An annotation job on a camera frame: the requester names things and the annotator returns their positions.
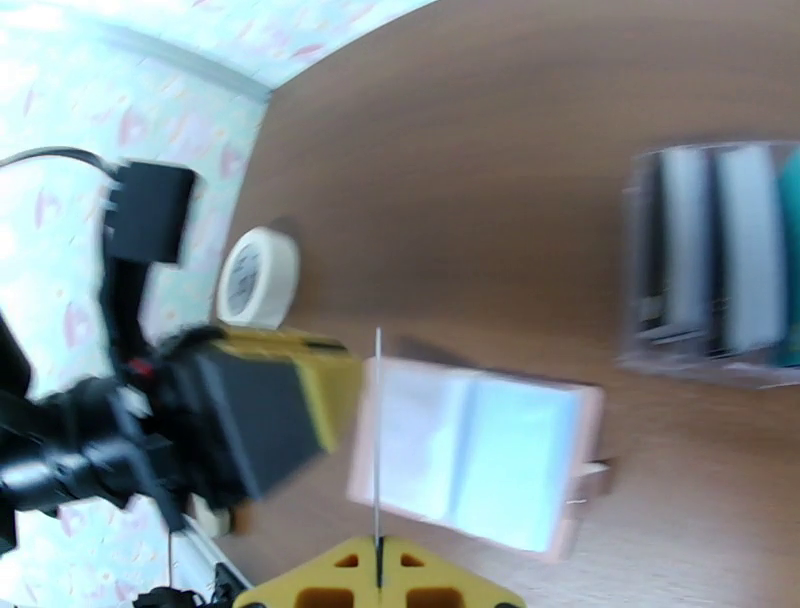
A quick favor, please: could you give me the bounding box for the black left wrist camera cable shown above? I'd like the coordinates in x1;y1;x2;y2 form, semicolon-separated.
0;146;121;184

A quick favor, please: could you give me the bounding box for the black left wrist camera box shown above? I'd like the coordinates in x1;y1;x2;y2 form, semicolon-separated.
104;160;199;265

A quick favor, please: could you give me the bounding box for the teal card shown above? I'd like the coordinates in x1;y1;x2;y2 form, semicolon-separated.
777;149;800;370

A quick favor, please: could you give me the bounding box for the black card with chip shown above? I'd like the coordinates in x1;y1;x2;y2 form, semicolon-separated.
629;156;668;340

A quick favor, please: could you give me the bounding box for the white masking tape roll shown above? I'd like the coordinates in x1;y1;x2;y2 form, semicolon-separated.
216;226;302;330

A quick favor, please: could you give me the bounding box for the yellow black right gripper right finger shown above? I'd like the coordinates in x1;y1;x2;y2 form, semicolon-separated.
381;536;526;608

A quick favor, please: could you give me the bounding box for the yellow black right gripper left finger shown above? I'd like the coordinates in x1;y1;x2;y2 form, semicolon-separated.
231;535;379;608

